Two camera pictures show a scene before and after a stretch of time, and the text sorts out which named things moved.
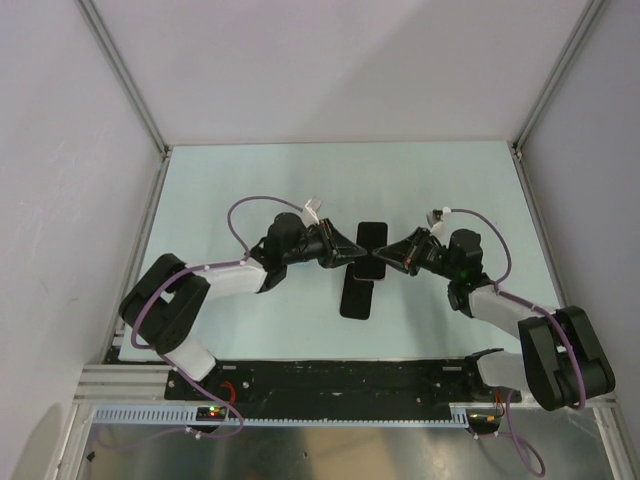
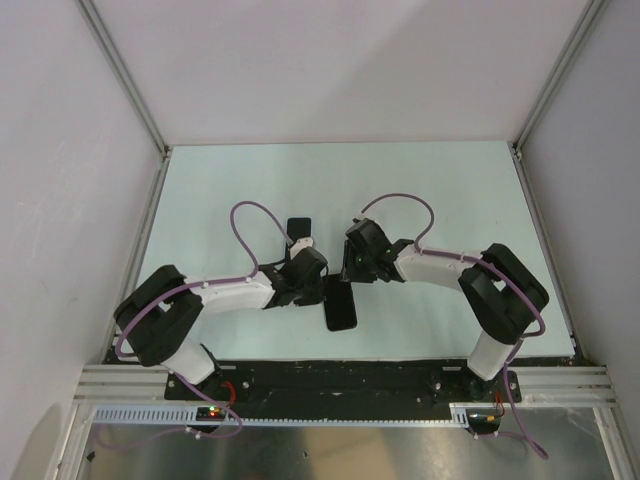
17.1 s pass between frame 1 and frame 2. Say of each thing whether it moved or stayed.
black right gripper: moved
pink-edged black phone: moved
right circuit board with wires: stayed
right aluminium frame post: stayed
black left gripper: moved
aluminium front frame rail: stayed
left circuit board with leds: stayed
